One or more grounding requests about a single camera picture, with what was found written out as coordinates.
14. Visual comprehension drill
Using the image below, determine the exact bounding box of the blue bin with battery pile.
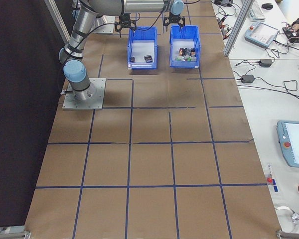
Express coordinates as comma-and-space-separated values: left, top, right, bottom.
169, 24, 200, 69

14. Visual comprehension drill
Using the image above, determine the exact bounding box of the blue bin with white liner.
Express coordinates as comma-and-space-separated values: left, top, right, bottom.
127, 25, 158, 70

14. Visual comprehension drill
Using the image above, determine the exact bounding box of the white liner sheet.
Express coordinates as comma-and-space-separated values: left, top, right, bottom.
130, 41, 157, 67

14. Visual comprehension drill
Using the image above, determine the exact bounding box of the white keyboard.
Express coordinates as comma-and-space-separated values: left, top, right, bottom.
249, 1, 266, 20

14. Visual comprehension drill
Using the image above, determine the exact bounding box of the light blue teach pendant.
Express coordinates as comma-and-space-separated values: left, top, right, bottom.
276, 120, 299, 169
244, 21, 281, 49

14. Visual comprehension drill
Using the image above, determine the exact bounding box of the red capped marker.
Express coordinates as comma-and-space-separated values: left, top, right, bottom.
266, 163, 275, 185

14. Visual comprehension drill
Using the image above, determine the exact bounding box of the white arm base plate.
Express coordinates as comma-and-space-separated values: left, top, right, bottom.
62, 78, 107, 110
92, 15, 116, 34

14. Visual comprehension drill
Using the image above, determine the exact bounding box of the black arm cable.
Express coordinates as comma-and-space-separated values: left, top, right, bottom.
83, 9, 165, 35

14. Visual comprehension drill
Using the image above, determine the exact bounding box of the aluminium camera post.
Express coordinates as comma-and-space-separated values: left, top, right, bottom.
223, 0, 255, 57

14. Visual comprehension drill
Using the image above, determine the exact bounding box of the aluminium frame bar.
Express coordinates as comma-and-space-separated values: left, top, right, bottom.
43, 0, 72, 44

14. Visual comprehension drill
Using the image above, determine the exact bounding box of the black wired control device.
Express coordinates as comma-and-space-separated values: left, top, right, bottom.
282, 22, 299, 44

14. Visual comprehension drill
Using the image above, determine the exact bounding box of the black frame cover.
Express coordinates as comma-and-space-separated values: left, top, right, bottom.
0, 0, 77, 229

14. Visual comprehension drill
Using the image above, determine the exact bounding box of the aluminium table corner rail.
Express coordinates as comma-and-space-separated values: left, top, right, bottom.
275, 230, 299, 239
0, 226, 32, 239

